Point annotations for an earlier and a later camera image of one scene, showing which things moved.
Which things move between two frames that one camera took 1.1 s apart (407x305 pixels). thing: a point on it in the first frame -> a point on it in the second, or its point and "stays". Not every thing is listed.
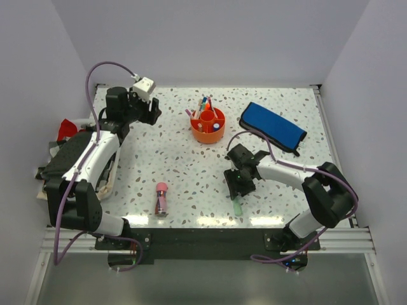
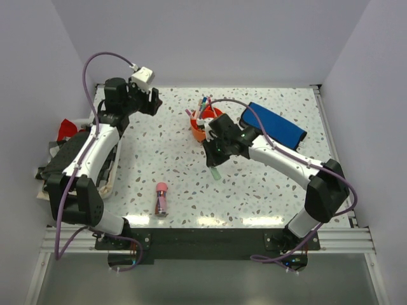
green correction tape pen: [237, 207] -> [215, 173]
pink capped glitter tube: [161, 199] stays
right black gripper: [234, 188] -> [212, 159]
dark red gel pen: [210, 102] stays
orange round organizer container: [208, 127] stays
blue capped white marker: [203, 103] stays
